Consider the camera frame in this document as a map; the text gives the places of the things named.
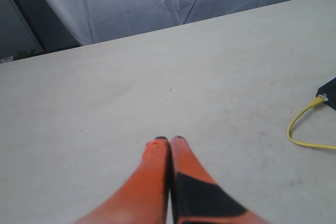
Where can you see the green plant leaves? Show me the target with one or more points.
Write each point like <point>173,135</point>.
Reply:
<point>25,54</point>

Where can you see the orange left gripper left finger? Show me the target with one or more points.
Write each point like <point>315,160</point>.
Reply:
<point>143,197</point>

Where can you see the black network switch box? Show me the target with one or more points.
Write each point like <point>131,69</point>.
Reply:
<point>328,93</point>

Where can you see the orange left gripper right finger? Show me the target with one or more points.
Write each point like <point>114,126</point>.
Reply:
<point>196,196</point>

